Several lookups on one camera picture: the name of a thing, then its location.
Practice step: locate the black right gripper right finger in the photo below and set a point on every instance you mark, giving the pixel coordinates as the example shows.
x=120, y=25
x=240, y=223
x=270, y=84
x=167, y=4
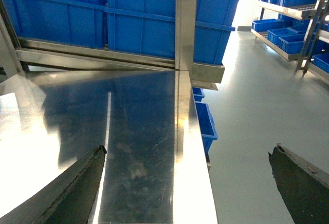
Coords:
x=302, y=186

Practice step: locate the far steel rack with bins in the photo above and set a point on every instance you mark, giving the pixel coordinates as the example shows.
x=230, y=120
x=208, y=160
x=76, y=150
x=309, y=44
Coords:
x=300, y=33

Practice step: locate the blue bin with red bags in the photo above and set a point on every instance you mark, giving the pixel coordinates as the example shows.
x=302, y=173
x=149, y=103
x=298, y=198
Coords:
x=74, y=22

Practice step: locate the stainless steel shelving rack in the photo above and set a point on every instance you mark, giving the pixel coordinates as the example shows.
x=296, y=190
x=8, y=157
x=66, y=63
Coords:
x=60, y=101

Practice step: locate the blue plastic bin front right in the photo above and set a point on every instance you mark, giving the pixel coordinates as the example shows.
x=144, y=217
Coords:
x=148, y=27

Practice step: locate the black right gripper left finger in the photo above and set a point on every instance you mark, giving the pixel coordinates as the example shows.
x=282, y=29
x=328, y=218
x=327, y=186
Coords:
x=69, y=198

